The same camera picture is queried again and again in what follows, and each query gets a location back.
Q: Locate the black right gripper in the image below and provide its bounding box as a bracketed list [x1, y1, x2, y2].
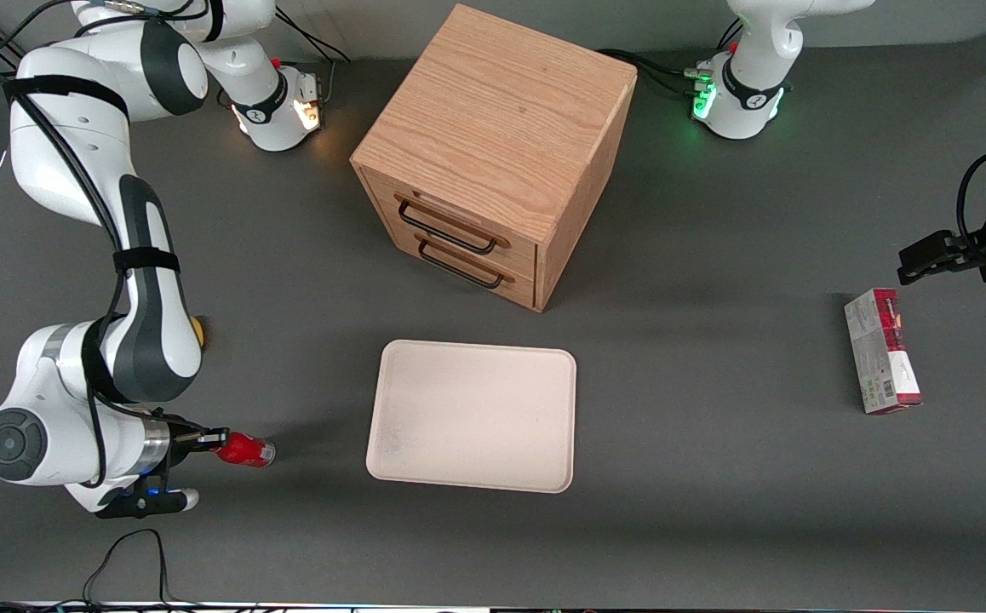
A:
[156, 415, 231, 479]

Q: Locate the red coke bottle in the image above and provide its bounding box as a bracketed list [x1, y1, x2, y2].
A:
[216, 432, 276, 469]

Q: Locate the cream rectangular tray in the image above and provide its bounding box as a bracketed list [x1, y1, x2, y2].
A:
[365, 340, 577, 494]

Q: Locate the grey and red carton box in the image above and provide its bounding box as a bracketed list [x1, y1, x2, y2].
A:
[843, 288, 924, 415]

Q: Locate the wooden two-drawer cabinet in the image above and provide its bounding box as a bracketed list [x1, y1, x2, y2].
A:
[350, 3, 639, 313]

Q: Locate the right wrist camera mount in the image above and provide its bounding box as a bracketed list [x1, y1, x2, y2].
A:
[95, 484, 202, 521]

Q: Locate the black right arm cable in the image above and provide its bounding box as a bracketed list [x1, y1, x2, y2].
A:
[0, 0, 215, 491]

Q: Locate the black cable at table edge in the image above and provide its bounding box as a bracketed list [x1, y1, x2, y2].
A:
[0, 528, 260, 613]

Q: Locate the short black drawer handle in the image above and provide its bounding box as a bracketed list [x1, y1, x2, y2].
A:
[415, 234, 516, 290]

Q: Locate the long black drawer handle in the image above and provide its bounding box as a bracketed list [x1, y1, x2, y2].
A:
[393, 194, 512, 255]

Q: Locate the black left base cable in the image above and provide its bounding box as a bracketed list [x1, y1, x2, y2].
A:
[599, 15, 745, 100]

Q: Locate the black base cable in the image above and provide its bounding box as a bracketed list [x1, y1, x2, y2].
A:
[272, 9, 354, 110]
[599, 15, 745, 100]

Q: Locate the black right base cable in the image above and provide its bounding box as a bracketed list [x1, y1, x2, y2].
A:
[272, 9, 354, 110]

